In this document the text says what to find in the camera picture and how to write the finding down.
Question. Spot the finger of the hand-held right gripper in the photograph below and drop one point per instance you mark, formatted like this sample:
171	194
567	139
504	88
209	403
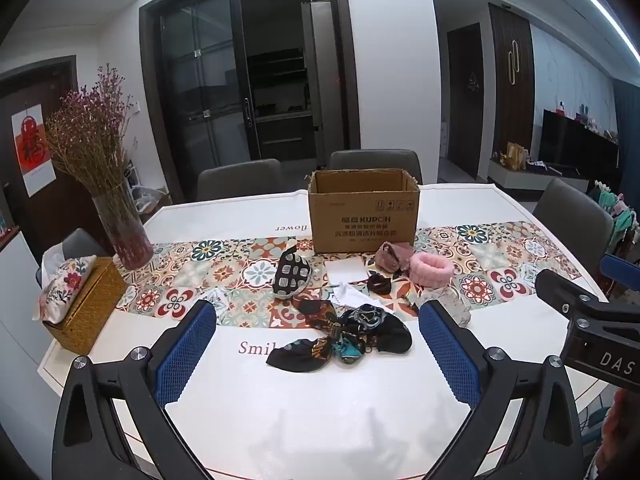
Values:
560	287
622	266

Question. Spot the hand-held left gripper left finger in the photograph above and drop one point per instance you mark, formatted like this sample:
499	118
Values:
185	355

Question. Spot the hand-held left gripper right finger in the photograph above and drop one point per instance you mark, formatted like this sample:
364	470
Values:
450	355

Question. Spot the dark brown scrunchie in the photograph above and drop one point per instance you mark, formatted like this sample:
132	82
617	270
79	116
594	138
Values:
377	285

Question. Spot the black white patterned pouch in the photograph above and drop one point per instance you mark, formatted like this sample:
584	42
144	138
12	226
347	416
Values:
292	275

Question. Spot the brown cardboard box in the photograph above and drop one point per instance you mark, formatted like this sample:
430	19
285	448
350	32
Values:
360	220

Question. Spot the person's right forearm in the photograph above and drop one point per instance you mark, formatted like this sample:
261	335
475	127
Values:
622	430

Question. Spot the clothes drying rack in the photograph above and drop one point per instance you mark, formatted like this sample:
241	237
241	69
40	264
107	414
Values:
617	215

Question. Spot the black cloth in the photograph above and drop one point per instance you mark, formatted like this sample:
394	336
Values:
392	335

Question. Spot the grey dining chair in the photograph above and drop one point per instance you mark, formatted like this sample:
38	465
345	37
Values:
75	245
375	160
240	180
570	215

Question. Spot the pink fluffy headband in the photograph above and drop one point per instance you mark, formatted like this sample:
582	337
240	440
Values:
422	262

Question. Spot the teal patterned cloth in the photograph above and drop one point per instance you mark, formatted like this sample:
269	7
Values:
350	347

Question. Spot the woven tissue box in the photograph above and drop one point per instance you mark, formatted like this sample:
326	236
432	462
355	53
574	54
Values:
95	305

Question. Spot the pink knitted cloth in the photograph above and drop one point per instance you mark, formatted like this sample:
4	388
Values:
392	255

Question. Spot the white thin cloth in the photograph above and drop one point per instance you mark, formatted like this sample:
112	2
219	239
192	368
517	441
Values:
350	295

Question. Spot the white television cabinet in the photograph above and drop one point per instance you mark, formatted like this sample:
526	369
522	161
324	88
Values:
520	177

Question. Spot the black television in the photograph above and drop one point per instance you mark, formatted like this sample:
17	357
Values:
575	142

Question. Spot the white folded cloth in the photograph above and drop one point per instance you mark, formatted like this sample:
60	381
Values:
345	270

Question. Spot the dark floral silk scarf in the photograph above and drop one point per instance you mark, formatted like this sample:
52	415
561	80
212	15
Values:
315	310

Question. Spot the glass vase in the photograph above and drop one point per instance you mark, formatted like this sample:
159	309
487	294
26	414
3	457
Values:
125	230

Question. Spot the floral tissue box cover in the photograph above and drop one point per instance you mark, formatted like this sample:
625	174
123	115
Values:
65	285

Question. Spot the white shoe rack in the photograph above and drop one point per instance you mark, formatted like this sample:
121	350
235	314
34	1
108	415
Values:
145	190

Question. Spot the dark wooden panel door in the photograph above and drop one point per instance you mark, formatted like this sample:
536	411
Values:
510	85

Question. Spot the dried purple flowers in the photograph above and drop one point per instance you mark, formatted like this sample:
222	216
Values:
90	135

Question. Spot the ceiling light strip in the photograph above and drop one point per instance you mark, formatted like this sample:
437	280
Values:
600	5

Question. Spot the dark glass sliding door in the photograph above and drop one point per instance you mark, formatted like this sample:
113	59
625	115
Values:
210	85

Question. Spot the red wall calendar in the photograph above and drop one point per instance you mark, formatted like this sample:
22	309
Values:
32	150

